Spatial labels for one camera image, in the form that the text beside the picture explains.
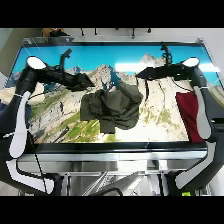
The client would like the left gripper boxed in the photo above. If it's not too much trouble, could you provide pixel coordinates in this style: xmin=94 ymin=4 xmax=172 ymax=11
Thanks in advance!
xmin=64 ymin=73 xmax=96 ymax=92

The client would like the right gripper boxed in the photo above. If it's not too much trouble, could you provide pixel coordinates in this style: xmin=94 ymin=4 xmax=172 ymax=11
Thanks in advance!
xmin=135 ymin=66 xmax=165 ymax=81

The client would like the dark green shirt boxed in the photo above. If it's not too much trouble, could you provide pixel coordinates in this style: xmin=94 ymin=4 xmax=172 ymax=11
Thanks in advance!
xmin=79 ymin=81 xmax=145 ymax=135

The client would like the red garment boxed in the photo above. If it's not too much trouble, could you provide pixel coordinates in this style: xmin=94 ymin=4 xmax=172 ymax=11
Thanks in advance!
xmin=175 ymin=91 xmax=205 ymax=144

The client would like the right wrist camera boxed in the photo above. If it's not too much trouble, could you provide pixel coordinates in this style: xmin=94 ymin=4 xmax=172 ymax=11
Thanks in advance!
xmin=159 ymin=41 xmax=173 ymax=66

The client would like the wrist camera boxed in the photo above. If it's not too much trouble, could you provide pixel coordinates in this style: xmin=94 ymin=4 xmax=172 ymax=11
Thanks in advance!
xmin=58 ymin=48 xmax=73 ymax=73
xmin=159 ymin=41 xmax=173 ymax=66

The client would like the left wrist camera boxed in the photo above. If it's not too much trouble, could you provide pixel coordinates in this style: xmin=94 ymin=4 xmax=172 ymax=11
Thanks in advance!
xmin=58 ymin=48 xmax=73 ymax=73

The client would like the black cable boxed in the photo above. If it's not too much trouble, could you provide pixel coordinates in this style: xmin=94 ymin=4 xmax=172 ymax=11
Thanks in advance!
xmin=27 ymin=130 xmax=49 ymax=195
xmin=170 ymin=77 xmax=195 ymax=94

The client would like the silver frame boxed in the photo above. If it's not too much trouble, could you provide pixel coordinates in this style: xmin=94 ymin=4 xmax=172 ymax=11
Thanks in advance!
xmin=16 ymin=149 xmax=215 ymax=197

